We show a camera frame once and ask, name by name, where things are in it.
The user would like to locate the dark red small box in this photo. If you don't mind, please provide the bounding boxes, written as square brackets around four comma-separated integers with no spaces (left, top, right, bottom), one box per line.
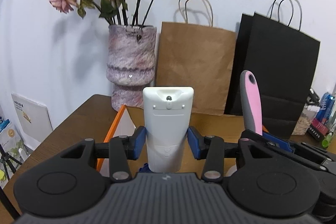
[306,118,329,141]

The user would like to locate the blue drink can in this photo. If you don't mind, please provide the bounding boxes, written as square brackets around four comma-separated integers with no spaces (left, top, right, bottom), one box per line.
[315,93,335,124]

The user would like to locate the pink pet grooming brush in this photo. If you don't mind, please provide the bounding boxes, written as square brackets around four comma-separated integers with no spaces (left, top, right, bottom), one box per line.
[240,70,263,135]

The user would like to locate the black paper bag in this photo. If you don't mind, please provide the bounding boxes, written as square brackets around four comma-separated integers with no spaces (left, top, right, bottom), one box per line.
[224,13,320,139]

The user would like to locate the white remote control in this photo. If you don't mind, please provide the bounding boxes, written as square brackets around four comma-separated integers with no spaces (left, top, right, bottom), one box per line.
[143,87,194,173]

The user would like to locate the blue toothed plastic lid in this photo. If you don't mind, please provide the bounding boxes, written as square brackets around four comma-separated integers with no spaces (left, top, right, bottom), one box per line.
[138,163,151,173]

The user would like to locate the clear seed container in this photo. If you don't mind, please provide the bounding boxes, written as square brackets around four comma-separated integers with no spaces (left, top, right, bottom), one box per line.
[292,88,320,136]

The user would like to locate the brown paper bag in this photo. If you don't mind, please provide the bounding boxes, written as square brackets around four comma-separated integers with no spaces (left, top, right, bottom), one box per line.
[155,0,238,117]

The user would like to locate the red cardboard box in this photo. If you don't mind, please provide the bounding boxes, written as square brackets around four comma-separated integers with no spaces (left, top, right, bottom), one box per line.
[96,104,271,177]

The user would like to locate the white board on floor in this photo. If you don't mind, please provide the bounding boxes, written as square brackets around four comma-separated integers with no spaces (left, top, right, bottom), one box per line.
[11,93,53,143]

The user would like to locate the pink marbled ceramic vase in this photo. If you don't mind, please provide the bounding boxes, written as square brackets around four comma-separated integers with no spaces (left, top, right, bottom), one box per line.
[106,25,157,111]

